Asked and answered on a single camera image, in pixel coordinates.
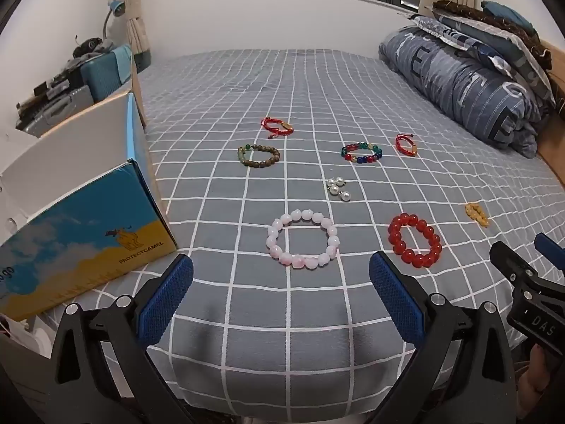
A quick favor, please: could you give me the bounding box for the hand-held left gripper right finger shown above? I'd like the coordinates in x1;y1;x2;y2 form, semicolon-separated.
368;251;521;424

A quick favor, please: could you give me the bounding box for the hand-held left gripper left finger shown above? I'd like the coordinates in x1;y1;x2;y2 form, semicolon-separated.
44;253;195;424

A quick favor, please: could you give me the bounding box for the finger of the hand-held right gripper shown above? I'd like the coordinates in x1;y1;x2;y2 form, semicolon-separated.
533;232;565;275
489;241;538;301

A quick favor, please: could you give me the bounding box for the small amber bead bracelet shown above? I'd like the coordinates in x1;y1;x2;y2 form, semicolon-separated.
465;202;490;229

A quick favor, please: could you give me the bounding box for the red bead bracelet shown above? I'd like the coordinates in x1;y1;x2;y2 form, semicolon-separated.
387;213;443;268

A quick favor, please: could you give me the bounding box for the blue and yellow cardboard box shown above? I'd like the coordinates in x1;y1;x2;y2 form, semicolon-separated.
0;90;178;323

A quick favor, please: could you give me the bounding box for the pink bead bracelet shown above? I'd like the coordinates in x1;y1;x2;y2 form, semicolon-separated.
266;209;340;270

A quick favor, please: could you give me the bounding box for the plain red string bracelet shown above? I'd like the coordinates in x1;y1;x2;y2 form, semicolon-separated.
395;134;419;157

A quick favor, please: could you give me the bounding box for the brown wooden bead bracelet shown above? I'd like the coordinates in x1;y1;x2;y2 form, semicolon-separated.
237;143;281;167

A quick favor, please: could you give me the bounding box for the person's right hand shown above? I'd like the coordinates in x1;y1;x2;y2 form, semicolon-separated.
517;343;565;407

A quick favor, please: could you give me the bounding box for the wooden headboard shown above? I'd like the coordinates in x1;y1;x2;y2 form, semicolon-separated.
535;39;565;188

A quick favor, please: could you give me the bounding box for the folded blue-grey lettered quilt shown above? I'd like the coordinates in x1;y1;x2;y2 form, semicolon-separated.
380;24;554;157

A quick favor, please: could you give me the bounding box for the grey patterned pillow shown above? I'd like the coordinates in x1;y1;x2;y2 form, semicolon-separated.
408;12;558;107

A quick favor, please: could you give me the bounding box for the grey checked bed sheet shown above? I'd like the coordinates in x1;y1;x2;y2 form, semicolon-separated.
37;46;565;416

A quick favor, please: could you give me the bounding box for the teal suitcase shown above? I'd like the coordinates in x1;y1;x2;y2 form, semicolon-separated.
79;44;134;103

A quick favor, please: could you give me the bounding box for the brown patterned blanket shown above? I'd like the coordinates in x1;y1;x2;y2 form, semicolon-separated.
432;0;553;71

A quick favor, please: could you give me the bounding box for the blue cushion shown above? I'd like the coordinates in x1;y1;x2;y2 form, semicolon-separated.
480;1;540;38

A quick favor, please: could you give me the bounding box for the blue desk lamp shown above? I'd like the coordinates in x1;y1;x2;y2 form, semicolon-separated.
103;0;129;41

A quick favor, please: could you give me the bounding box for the multicolour glass bead bracelet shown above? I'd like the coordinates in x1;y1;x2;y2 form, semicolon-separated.
341;141;383;165

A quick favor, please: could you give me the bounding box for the red string bracelet gold charm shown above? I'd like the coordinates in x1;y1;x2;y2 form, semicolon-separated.
260;117;295;139

